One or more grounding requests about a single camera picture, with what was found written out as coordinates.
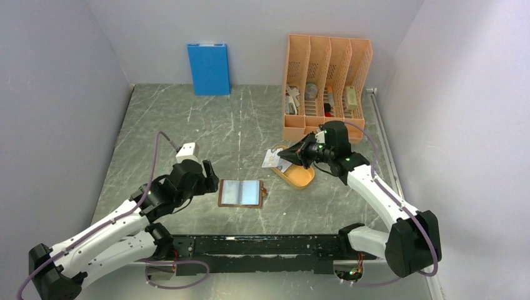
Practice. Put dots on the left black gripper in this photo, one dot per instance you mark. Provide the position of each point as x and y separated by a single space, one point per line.
208 183

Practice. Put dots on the green eraser in organizer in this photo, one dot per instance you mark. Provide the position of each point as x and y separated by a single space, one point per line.
351 101

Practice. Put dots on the brown leather card holder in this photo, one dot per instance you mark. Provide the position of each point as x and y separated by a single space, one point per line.
252 194

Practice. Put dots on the black base frame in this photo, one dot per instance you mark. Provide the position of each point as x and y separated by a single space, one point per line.
318 253

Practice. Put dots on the grey round item in organizer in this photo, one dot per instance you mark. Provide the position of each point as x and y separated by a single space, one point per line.
311 91

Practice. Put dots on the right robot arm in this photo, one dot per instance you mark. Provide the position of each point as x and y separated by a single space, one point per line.
412 243

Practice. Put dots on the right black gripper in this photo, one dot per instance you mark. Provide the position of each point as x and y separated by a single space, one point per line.
297 154

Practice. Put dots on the white parts in organizer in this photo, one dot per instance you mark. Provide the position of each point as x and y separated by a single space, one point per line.
293 104

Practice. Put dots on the red orange item in organizer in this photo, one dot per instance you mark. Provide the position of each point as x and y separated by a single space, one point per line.
328 102

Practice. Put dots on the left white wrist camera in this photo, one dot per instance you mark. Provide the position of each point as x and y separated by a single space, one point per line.
188 151

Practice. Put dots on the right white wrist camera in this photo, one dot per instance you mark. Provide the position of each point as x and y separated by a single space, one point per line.
320 137

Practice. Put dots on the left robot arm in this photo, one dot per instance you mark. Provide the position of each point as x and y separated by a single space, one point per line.
130 233

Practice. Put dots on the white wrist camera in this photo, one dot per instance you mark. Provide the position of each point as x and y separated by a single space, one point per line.
320 137
188 151

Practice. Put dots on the blue box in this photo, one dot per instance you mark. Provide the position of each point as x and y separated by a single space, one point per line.
210 69

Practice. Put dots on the orange desk file organizer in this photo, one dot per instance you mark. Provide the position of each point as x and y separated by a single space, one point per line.
323 81

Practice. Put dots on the orange oval tray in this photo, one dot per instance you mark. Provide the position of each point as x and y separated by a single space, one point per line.
296 176

